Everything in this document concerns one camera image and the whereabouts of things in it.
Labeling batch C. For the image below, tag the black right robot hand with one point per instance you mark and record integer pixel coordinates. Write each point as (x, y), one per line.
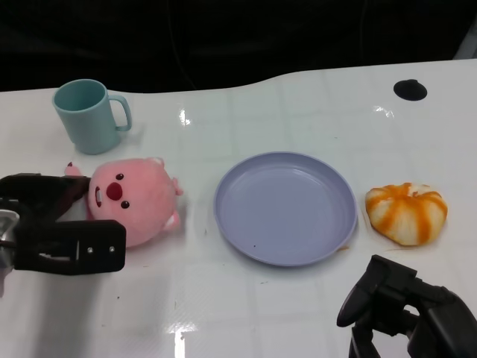
(439, 317)

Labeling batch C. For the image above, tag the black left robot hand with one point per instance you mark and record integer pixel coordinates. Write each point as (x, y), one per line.
(44, 242)

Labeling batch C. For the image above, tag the pink plush beaver doll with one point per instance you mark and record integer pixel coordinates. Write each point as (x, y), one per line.
(141, 194)

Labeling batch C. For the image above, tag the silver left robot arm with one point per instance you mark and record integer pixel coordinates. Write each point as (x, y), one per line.
(5, 223)

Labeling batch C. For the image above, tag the lavender plastic plate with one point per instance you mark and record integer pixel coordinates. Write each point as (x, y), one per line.
(283, 212)

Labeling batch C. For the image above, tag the orange striped steamed bun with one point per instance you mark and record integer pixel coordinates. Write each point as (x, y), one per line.
(406, 216)

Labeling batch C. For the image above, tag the teal plastic mug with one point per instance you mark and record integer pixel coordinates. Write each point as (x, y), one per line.
(89, 127)

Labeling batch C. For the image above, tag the black round table grommet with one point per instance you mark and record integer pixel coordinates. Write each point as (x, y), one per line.
(410, 90)

